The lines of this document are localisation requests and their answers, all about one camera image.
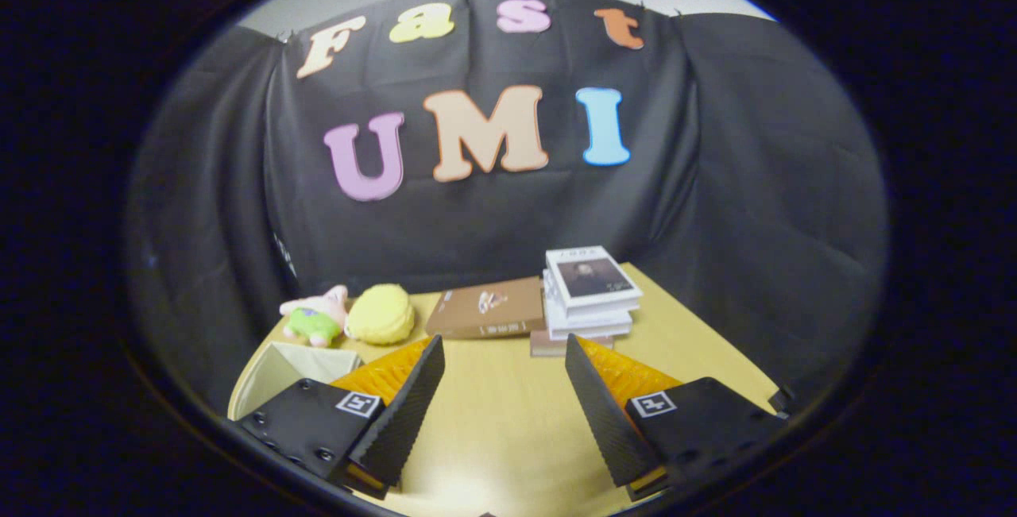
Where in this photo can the pink and green plush toy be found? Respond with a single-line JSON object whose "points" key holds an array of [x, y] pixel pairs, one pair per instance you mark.
{"points": [[314, 318]]}

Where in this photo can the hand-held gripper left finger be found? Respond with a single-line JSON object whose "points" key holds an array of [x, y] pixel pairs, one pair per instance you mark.
{"points": [[401, 414]]}

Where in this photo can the brown book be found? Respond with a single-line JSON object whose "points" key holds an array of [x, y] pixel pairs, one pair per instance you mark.
{"points": [[485, 310]]}

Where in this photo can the beige fabric storage box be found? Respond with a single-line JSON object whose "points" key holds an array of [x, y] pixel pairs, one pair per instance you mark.
{"points": [[278, 370]]}

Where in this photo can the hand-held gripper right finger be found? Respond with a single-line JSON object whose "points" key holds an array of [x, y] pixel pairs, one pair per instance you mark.
{"points": [[604, 414]]}

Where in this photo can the yellow plush toy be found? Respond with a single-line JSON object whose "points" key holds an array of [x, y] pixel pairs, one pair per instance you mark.
{"points": [[381, 314]]}

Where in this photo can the thick white book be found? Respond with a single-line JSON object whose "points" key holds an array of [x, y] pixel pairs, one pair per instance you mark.
{"points": [[588, 322]]}

